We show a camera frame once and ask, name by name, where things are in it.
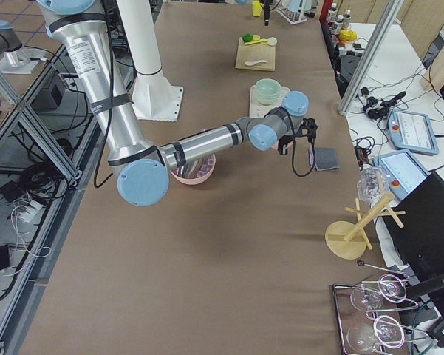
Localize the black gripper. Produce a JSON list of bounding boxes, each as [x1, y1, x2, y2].
[[260, 0, 273, 26], [277, 135, 294, 155]]

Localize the white ceramic spoon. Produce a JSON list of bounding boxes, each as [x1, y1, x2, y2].
[[244, 59, 267, 67]]

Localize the large pink ice bowl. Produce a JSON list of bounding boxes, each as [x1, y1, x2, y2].
[[171, 154, 216, 186]]

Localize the yellow plastic cup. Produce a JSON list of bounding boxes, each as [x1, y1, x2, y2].
[[251, 0, 263, 17]]

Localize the white steamed bun toy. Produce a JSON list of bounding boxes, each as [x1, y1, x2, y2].
[[267, 37, 277, 46]]

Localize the yellow plastic knife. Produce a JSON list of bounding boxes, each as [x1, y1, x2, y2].
[[244, 38, 268, 46]]

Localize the green lime toy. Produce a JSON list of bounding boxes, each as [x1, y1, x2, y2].
[[242, 33, 253, 42]]

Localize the wooden cutting board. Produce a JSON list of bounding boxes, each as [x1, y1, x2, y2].
[[235, 37, 276, 72]]

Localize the white rectangular tray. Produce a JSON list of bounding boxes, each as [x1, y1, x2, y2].
[[248, 85, 290, 118]]

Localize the grey folded cloth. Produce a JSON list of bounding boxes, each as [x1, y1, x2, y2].
[[309, 147, 340, 171]]

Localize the green stacked bowls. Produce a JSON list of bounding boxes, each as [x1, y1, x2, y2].
[[254, 78, 281, 105]]

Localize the metal ice scoop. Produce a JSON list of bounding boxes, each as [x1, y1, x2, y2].
[[176, 161, 197, 178]]

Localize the wooden mug tree stand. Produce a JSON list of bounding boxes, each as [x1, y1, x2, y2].
[[325, 192, 405, 260]]

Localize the blue teach pendant tablet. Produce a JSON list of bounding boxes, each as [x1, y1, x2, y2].
[[388, 109, 439, 155]]

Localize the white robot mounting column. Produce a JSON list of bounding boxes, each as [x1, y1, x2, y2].
[[117, 0, 183, 122]]

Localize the black monitor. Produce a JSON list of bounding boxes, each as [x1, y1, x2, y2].
[[383, 172, 444, 281]]

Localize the upper wine glass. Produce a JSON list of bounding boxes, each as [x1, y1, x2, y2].
[[350, 274, 406, 311]]

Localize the lower wine glass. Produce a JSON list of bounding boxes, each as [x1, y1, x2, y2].
[[346, 315, 405, 354]]

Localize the aluminium frame post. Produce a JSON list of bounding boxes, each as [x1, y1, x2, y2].
[[338, 0, 403, 116]]

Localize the wire wine glass rack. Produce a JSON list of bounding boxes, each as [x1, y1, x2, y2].
[[331, 268, 444, 354]]

